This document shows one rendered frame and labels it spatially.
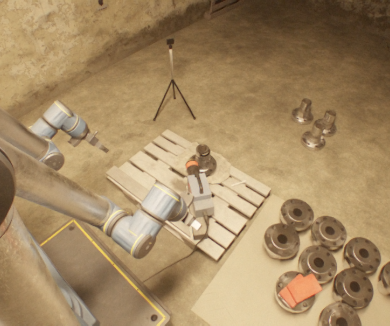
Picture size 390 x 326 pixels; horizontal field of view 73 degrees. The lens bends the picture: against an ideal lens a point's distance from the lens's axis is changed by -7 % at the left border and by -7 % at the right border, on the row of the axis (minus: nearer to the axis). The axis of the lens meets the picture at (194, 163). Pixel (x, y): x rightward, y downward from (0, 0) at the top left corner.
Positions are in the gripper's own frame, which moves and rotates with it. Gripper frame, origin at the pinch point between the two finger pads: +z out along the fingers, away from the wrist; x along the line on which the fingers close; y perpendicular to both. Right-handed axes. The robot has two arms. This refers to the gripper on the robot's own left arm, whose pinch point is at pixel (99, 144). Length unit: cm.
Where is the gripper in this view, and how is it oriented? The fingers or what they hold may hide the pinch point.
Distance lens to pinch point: 170.4
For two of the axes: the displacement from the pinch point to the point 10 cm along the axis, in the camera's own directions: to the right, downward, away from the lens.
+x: -7.4, -4.8, 4.7
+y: 6.0, -7.9, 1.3
